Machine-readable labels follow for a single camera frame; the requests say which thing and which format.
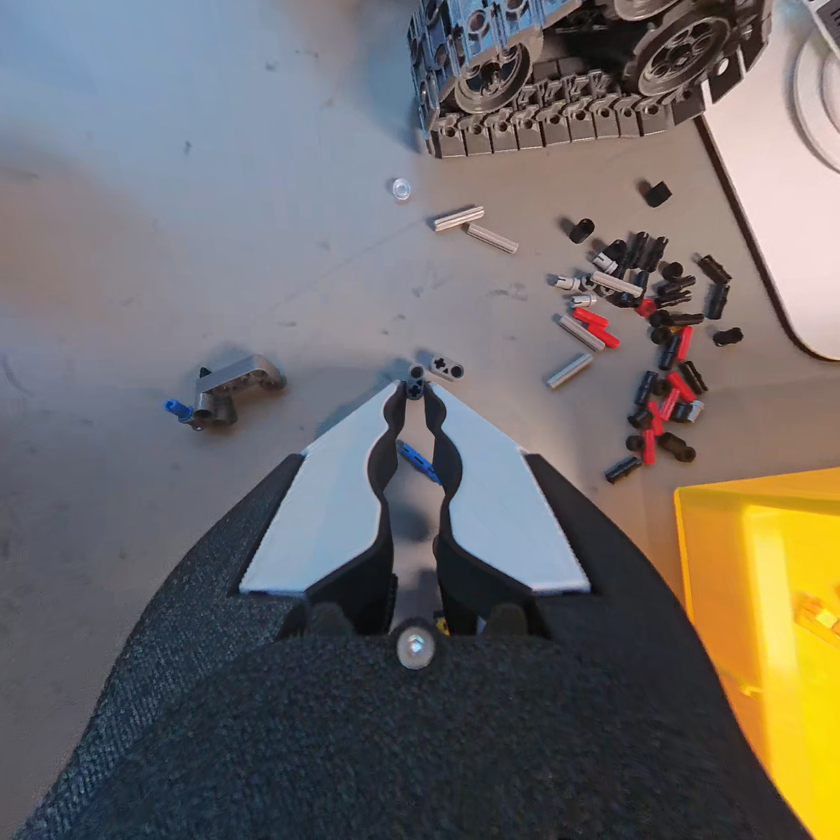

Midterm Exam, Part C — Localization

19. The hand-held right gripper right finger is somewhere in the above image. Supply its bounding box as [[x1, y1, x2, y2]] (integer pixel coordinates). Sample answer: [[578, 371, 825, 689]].
[[423, 381, 592, 634]]

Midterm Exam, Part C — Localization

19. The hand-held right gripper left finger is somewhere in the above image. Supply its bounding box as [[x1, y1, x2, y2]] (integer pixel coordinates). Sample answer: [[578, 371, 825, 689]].
[[239, 379, 403, 634]]

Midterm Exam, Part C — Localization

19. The blue axle pin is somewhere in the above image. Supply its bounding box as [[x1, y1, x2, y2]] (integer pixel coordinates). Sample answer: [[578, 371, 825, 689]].
[[397, 441, 442, 485]]

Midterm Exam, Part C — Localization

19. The grey desk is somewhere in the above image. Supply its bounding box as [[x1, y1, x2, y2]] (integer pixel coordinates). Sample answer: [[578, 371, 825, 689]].
[[0, 0, 840, 837]]

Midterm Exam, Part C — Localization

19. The grey bent beam assembly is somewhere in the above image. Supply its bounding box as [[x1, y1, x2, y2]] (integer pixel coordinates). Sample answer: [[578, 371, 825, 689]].
[[164, 354, 287, 431]]

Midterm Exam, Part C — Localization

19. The pile of small connector pins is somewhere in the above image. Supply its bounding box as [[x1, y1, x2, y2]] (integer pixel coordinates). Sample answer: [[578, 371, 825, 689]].
[[548, 182, 746, 487]]

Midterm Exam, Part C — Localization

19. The yellow parts bin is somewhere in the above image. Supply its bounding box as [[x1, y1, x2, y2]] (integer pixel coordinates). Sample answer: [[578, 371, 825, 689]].
[[675, 467, 840, 840]]

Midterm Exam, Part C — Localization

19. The yellow tracked brick bulldozer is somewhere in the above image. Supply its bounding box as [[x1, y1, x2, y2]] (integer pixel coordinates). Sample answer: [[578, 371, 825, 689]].
[[407, 0, 775, 160]]

